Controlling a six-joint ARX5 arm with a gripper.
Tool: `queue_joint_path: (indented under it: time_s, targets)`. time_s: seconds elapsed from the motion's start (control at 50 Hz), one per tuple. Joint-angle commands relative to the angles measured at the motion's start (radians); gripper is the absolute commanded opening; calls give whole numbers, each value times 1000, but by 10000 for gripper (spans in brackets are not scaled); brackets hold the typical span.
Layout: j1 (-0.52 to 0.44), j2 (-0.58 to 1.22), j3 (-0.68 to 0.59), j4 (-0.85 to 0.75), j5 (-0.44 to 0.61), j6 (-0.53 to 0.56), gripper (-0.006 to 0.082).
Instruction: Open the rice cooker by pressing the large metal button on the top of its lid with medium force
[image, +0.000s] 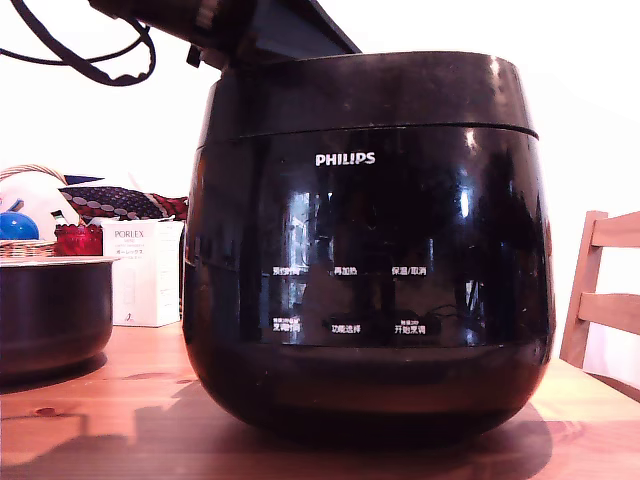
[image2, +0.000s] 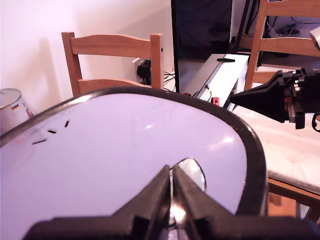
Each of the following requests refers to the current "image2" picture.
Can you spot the wooden slat-back chair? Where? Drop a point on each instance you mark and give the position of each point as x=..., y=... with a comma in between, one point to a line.
x=112, y=46

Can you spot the black flat screen television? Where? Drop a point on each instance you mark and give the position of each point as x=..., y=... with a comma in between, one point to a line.
x=202, y=27

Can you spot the black remote control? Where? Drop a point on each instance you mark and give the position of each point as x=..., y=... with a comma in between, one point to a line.
x=225, y=60

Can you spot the black slanted stand leg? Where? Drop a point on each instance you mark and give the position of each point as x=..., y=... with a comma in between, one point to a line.
x=246, y=22

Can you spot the wooden chair with curved rail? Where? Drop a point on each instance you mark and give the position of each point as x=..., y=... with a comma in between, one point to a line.
x=282, y=45

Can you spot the black glossy rice cooker lid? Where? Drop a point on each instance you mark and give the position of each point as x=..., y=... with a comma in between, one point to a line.
x=112, y=155

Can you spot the white tin with flag print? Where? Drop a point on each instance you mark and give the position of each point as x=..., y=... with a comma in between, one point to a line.
x=11, y=110

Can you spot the black wall plug adapter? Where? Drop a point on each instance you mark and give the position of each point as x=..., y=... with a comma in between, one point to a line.
x=144, y=71

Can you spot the white low media bench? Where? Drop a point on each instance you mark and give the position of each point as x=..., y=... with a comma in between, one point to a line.
x=222, y=75

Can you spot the white padded cushion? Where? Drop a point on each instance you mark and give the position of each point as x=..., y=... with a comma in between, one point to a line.
x=287, y=150

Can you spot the red game controller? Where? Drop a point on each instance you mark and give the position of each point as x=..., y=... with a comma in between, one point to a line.
x=215, y=100

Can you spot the pale grey camera box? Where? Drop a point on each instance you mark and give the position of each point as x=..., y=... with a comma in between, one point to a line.
x=315, y=37

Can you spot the large metal lid button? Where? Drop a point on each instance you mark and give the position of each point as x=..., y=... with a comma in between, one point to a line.
x=193, y=171

